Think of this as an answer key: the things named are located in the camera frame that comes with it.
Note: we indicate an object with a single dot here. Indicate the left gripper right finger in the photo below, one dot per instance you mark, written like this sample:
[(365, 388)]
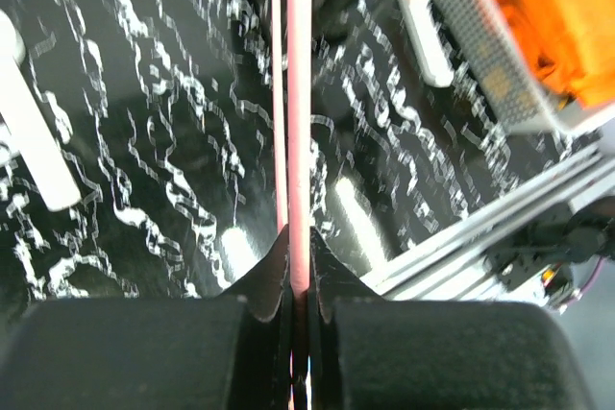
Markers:
[(370, 353)]

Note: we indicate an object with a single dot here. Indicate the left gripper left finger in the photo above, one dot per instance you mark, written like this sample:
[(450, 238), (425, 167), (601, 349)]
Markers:
[(227, 352)]

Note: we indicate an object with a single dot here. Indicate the orange trousers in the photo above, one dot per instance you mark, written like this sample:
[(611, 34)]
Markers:
[(568, 45)]

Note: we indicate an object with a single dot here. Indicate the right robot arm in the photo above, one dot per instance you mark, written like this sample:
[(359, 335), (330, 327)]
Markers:
[(564, 250)]

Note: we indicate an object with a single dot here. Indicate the white plastic basket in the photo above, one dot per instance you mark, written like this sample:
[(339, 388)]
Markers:
[(521, 104)]

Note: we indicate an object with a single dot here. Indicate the aluminium mounting rail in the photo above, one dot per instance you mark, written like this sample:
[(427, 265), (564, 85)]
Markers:
[(451, 264)]

